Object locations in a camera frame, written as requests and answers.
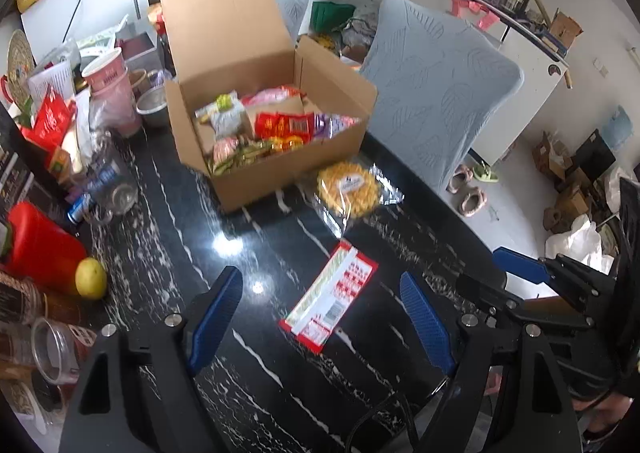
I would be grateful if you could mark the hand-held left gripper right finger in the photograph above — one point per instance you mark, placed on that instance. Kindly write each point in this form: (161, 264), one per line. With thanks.
(427, 323)

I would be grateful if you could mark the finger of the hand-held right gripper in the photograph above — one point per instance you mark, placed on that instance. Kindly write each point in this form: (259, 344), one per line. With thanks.
(520, 264)
(480, 288)

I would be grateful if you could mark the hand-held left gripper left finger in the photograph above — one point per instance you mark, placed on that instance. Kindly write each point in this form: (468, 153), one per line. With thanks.
(217, 313)

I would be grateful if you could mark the red white striped packet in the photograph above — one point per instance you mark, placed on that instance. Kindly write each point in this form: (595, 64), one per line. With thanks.
(330, 293)

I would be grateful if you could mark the gold brown snack packet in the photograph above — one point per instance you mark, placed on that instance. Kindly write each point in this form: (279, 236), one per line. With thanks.
(235, 158)

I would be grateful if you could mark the white plastic bag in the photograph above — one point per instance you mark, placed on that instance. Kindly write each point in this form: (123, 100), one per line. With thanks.
(580, 243)

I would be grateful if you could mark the pink slipper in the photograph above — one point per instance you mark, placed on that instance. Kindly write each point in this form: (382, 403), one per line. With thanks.
(460, 179)
(474, 203)

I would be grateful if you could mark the small cardboard box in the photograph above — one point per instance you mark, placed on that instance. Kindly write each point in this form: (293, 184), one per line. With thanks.
(565, 30)
(571, 202)
(552, 155)

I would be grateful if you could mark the green slipper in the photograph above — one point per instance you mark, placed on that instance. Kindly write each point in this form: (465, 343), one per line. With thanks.
(486, 174)

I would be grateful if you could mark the yellow lemon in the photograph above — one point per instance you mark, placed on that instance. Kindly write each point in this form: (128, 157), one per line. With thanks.
(91, 278)

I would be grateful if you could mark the black bag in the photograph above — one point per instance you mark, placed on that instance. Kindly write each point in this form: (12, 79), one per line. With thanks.
(595, 155)

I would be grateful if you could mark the clear packet of yellow waffles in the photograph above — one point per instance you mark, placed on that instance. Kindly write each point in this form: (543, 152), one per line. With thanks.
(350, 190)

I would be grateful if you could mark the light blue bag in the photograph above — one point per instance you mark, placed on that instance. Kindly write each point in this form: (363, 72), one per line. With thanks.
(617, 128)

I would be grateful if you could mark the clear plastic cup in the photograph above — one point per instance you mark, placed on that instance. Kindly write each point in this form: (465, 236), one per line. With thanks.
(55, 353)

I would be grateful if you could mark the blue can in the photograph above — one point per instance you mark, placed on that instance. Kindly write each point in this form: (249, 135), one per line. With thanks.
(80, 208)

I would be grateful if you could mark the plastic bottle with blue label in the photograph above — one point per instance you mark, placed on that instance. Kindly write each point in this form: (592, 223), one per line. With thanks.
(105, 173)

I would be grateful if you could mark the white chest freezer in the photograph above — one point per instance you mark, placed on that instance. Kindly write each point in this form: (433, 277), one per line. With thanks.
(525, 83)

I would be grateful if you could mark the orange shiny snack packet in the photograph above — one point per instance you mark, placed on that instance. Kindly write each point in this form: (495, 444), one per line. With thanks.
(282, 143)

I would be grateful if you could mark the red plastic container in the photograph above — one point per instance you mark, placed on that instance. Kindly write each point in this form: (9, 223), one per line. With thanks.
(40, 243)

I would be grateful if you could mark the chair with grey cover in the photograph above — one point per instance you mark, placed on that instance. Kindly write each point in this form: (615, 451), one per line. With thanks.
(290, 3)
(440, 83)

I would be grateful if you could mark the brown labelled jar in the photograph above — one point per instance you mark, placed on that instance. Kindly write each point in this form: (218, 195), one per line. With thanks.
(20, 298)

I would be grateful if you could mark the red snack packet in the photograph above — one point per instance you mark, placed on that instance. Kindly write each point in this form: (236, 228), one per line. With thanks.
(285, 125)

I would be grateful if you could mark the metal bowl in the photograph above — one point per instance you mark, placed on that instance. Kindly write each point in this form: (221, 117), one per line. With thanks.
(152, 108)

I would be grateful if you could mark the orange green juice carton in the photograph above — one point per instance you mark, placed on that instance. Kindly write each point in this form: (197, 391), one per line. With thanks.
(60, 163)

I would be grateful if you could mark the silver purple snack packet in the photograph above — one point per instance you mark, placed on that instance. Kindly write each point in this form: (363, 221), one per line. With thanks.
(330, 125)

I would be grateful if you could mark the pink snack packet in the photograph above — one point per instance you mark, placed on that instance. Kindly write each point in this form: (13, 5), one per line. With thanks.
(270, 97)

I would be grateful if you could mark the pink plastic cup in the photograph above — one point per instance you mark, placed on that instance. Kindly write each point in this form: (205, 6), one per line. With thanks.
(105, 68)
(120, 108)

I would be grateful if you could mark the brown mug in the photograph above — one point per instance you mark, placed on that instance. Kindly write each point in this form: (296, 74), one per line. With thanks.
(138, 82)

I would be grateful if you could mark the red paper packet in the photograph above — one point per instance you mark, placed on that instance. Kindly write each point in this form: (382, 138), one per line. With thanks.
(50, 120)

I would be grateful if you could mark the pink plastic stool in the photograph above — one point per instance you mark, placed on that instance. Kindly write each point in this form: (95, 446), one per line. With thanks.
(472, 10)

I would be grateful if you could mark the maroon box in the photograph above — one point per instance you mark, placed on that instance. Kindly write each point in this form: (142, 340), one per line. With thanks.
(140, 50)

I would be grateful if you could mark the white perforated plastic basket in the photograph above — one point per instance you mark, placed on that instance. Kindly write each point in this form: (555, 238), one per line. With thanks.
(52, 80)

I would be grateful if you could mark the green bag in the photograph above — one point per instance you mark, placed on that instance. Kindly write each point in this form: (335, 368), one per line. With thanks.
(332, 15)

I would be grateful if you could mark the round woven mat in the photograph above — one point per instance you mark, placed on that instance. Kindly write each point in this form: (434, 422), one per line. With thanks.
(20, 58)

